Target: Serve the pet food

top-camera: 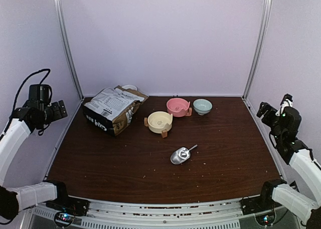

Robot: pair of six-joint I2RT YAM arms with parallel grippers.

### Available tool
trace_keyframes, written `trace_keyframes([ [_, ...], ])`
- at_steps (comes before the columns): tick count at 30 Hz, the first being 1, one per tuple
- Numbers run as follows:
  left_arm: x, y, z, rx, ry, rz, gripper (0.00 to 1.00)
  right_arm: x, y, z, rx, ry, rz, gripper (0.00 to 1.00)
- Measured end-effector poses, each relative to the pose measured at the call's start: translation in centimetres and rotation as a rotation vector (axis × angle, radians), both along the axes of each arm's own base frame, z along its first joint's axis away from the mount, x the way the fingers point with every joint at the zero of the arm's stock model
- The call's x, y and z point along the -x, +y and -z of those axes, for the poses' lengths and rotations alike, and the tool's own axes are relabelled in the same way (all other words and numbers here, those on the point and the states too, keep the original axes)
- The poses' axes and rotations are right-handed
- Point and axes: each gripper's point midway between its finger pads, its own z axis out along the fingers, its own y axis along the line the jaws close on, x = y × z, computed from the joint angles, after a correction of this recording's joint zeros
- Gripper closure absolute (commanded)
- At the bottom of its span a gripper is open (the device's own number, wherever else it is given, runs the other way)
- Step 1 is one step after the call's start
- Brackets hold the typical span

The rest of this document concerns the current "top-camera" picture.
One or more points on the aluminium frame post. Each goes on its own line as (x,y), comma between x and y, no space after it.
(266,11)
(67,48)

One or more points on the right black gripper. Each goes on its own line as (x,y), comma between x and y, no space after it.
(262,110)

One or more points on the metal scoop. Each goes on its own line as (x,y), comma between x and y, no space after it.
(181,155)

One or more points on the cream pet bowl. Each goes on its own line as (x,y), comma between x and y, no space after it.
(159,122)

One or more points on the light blue ceramic bowl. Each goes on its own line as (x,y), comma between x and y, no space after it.
(202,106)

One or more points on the pet food bag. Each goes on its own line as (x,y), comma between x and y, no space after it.
(112,109)

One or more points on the front aluminium rail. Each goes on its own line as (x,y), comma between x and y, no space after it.
(215,214)

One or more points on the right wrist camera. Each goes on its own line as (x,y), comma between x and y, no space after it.
(287,101)

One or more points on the pink pet bowl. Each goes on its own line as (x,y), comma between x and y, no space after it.
(179,107)

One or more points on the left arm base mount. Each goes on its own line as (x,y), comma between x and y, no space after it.
(70,205)

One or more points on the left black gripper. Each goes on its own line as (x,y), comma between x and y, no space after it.
(58,115)

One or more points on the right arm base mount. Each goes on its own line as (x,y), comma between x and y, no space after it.
(250,205)

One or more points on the right aluminium frame post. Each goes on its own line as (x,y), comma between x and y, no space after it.
(266,11)

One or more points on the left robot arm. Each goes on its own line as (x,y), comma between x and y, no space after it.
(37,113)

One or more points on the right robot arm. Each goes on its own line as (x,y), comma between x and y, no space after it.
(284,124)

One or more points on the left aluminium frame post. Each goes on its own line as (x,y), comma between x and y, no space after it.
(67,48)

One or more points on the white patterned ceramic bowl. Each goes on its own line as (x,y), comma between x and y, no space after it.
(132,87)

